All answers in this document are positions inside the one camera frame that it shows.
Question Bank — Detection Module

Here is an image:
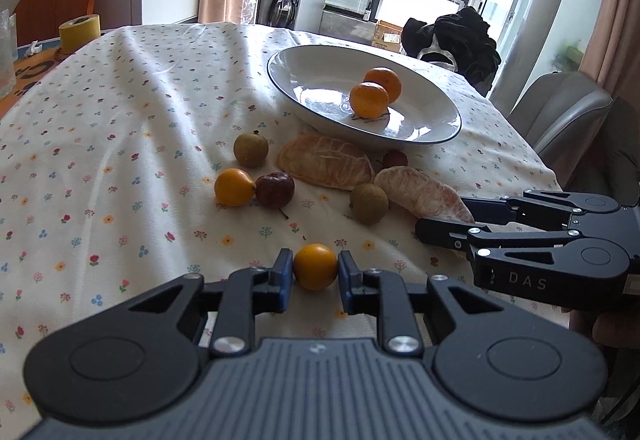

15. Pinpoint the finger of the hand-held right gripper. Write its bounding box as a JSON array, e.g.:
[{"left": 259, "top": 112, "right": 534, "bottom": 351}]
[
  {"left": 462, "top": 189, "right": 584, "bottom": 227},
  {"left": 415, "top": 216, "right": 582, "bottom": 265}
]

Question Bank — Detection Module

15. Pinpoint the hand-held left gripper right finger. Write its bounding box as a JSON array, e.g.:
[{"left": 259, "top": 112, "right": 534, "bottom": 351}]
[{"left": 337, "top": 250, "right": 506, "bottom": 356}]

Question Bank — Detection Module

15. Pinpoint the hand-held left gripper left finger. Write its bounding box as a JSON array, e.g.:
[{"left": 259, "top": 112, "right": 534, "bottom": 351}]
[{"left": 127, "top": 248, "right": 295, "bottom": 357}]

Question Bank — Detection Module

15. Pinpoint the small yellow round fruit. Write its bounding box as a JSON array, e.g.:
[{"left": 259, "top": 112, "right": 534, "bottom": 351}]
[
  {"left": 293, "top": 243, "right": 339, "bottom": 292},
  {"left": 214, "top": 168, "right": 257, "bottom": 208}
]

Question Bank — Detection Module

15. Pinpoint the peeled pomelo segment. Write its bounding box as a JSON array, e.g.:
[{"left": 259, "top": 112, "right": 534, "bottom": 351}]
[
  {"left": 373, "top": 166, "right": 475, "bottom": 224},
  {"left": 277, "top": 133, "right": 376, "bottom": 192}
]

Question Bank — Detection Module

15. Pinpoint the white plate with blue rim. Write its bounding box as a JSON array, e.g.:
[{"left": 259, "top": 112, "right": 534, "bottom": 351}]
[{"left": 266, "top": 45, "right": 462, "bottom": 147}]

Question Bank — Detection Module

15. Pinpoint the brown round fruit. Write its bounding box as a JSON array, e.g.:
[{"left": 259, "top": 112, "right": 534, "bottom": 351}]
[
  {"left": 233, "top": 130, "right": 270, "bottom": 168},
  {"left": 349, "top": 183, "right": 390, "bottom": 225}
]

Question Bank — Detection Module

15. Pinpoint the dark red fruit with stem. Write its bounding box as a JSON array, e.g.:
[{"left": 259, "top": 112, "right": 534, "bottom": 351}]
[{"left": 255, "top": 172, "right": 296, "bottom": 220}]

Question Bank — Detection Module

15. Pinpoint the grey padded chair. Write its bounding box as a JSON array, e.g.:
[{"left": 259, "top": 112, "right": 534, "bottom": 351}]
[{"left": 507, "top": 71, "right": 615, "bottom": 186}]

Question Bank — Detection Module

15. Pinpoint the orange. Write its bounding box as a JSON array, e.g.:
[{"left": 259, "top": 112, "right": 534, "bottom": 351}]
[
  {"left": 349, "top": 82, "right": 390, "bottom": 119},
  {"left": 363, "top": 67, "right": 402, "bottom": 103}
]

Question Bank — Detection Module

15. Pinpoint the black clothes pile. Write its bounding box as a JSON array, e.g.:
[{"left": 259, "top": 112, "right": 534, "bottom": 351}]
[{"left": 402, "top": 6, "right": 502, "bottom": 88}]

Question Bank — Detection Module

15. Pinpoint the cardboard box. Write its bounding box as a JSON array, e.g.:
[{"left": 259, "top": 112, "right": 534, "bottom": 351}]
[{"left": 372, "top": 20, "right": 407, "bottom": 53}]

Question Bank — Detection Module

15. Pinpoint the floral white tablecloth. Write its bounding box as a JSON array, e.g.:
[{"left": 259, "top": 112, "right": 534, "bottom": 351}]
[{"left": 0, "top": 22, "right": 563, "bottom": 440}]

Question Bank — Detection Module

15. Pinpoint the yellow tape roll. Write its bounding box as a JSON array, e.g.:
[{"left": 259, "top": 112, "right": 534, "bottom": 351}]
[{"left": 58, "top": 14, "right": 102, "bottom": 55}]

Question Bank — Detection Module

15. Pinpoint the orange tray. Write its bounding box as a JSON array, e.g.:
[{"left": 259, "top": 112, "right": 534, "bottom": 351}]
[{"left": 0, "top": 41, "right": 68, "bottom": 118}]

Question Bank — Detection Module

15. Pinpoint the clear drinking glass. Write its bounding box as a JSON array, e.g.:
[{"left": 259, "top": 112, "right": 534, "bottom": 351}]
[{"left": 0, "top": 9, "right": 18, "bottom": 99}]

